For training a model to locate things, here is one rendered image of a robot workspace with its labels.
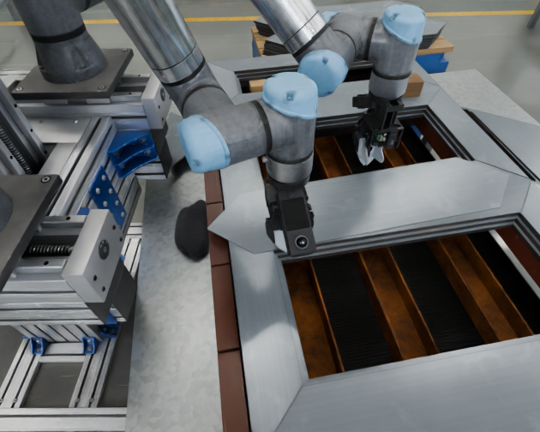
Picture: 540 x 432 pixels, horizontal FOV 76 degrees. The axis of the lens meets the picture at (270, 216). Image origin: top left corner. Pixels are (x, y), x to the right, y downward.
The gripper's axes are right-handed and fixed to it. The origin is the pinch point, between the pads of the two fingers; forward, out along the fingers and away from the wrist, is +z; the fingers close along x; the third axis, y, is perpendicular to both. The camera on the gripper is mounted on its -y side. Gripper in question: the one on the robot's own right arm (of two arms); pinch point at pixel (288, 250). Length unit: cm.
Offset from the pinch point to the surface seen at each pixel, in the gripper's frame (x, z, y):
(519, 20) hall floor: -305, 84, 295
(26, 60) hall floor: 179, 84, 311
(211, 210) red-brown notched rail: 15.2, 2.9, 16.8
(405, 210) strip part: -28.4, 0.7, 6.3
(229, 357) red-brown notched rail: 14.3, 3.1, -18.2
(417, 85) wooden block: -51, -4, 50
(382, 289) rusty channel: -22.9, 17.5, -3.5
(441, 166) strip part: -43.5, 0.6, 18.4
